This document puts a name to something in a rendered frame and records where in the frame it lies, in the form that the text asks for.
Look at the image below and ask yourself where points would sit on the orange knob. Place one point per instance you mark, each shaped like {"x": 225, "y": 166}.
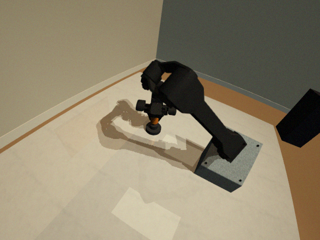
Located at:
{"x": 154, "y": 120}

